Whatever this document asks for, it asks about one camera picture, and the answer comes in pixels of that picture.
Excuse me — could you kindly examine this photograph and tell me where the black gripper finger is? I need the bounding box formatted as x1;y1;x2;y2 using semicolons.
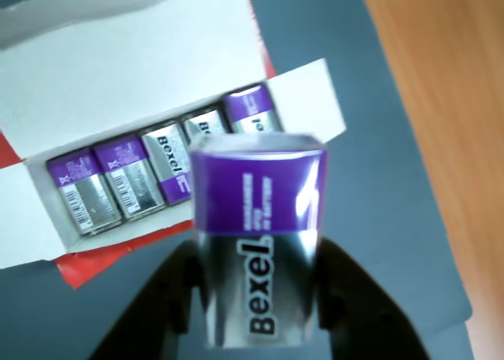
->
87;239;210;360
313;237;415;360

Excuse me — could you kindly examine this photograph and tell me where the purple silver Bexel battery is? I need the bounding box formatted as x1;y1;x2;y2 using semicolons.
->
46;147;122;238
223;82;285;135
140;122;194;206
187;132;330;351
93;135;167;222
180;106;230;150

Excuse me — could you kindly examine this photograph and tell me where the white cardboard box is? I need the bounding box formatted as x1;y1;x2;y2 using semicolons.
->
0;0;348;273

